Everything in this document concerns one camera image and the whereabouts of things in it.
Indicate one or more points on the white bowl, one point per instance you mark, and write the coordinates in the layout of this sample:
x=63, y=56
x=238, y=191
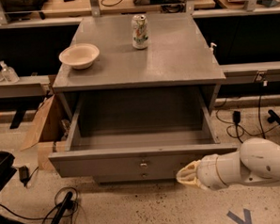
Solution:
x=79, y=56

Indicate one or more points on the grey middle drawer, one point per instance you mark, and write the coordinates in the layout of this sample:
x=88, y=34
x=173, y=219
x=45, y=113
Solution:
x=136, y=176

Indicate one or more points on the black power adapter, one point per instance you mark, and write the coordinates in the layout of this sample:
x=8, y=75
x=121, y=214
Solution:
x=24, y=175
x=236, y=116

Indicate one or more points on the black power adapter right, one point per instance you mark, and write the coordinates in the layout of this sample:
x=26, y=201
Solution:
x=236, y=116

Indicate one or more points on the grey top drawer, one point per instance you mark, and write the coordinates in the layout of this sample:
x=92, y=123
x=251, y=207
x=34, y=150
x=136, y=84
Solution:
x=137, y=130

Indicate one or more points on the grey drawer cabinet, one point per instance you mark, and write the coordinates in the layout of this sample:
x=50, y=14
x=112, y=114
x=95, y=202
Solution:
x=177, y=55

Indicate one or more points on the brown cardboard box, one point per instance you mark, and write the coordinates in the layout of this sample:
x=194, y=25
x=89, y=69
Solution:
x=45, y=131

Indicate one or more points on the small white pump bottle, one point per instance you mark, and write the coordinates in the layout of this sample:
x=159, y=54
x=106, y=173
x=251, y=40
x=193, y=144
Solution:
x=213, y=48

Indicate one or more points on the white green soda can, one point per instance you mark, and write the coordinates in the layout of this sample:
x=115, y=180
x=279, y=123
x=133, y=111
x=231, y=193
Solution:
x=139, y=32

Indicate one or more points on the black power adapter left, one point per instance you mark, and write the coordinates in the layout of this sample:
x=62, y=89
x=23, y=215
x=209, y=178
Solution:
x=24, y=175

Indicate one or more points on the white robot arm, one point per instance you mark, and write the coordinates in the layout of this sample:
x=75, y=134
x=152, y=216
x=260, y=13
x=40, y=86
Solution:
x=255, y=163

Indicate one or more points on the grey drawer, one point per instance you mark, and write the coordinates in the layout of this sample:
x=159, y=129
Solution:
x=136, y=176
x=137, y=130

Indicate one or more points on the black bin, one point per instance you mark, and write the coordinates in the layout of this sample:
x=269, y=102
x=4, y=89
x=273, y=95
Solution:
x=6, y=168

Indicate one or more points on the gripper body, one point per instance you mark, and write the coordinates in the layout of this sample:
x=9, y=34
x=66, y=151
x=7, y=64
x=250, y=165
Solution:
x=207, y=172

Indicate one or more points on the clear sanitizer bottle right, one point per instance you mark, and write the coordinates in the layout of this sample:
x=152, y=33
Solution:
x=8, y=73

